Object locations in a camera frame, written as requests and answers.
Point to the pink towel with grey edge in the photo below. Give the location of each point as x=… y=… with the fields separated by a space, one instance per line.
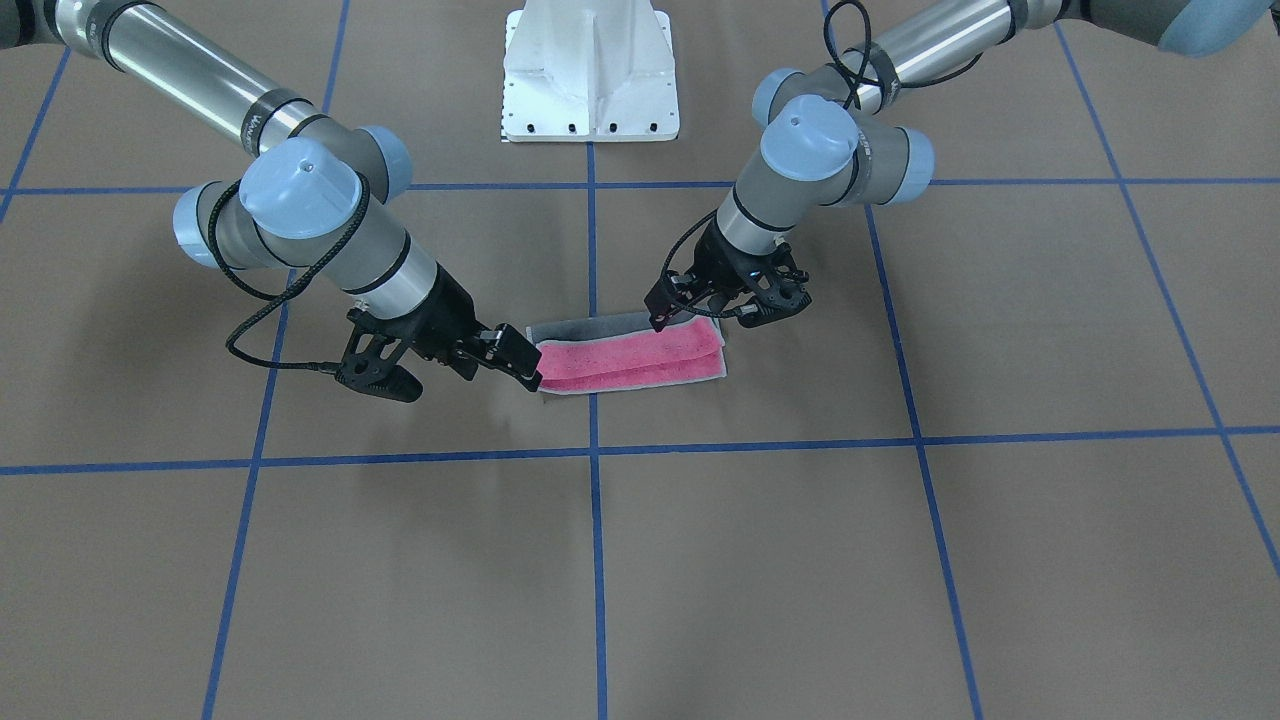
x=622 y=352

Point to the white camera mast with base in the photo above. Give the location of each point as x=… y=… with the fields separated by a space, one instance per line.
x=589 y=72

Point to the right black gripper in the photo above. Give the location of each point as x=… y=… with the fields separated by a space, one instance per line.
x=446 y=316

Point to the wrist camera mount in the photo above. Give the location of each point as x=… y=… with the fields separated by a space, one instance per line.
x=777 y=287
x=371 y=360

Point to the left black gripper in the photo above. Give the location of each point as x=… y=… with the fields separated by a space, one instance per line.
x=727 y=259

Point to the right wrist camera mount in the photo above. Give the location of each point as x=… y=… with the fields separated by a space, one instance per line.
x=371 y=360

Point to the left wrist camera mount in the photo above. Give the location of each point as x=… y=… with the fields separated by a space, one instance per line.
x=777 y=287

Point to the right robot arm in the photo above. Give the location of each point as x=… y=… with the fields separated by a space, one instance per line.
x=312 y=203

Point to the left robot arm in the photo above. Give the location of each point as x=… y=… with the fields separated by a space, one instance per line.
x=824 y=144

